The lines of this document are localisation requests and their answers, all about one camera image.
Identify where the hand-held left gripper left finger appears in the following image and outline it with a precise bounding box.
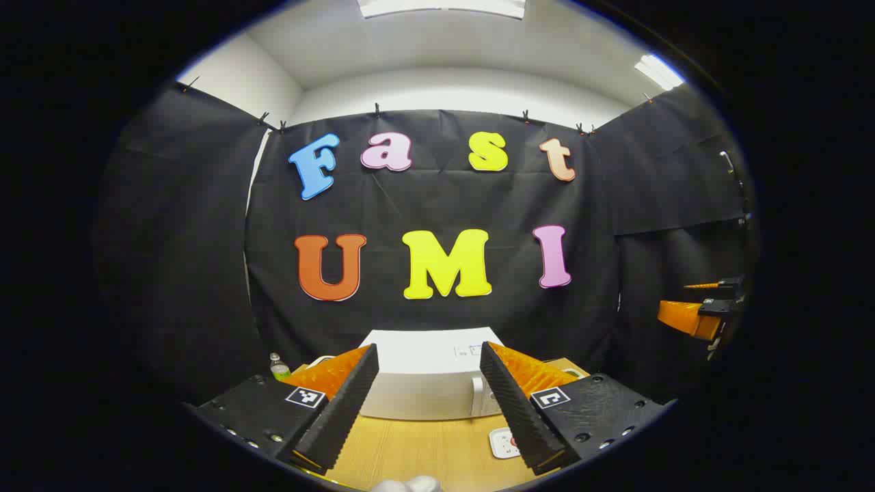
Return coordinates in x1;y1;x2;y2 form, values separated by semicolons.
191;344;380;476

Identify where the row of black cloth clips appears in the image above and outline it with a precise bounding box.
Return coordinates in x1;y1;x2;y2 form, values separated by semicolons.
179;77;657;136

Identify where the black backdrop cloth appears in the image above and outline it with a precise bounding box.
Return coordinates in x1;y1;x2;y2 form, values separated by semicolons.
96;82;756;411

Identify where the small ceiling light panel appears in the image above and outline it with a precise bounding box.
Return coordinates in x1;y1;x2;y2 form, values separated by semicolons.
634;54;686;91

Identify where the long ceiling light panel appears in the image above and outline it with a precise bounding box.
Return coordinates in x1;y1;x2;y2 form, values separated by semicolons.
355;0;527;20

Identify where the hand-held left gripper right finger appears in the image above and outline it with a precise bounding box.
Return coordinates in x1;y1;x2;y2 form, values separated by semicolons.
479;342;669;477

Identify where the white square food plate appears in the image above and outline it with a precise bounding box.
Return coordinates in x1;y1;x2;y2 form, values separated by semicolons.
489;427;524;460

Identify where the white microwave oven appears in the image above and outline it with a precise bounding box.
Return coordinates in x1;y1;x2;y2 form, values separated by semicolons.
360;328;510;421

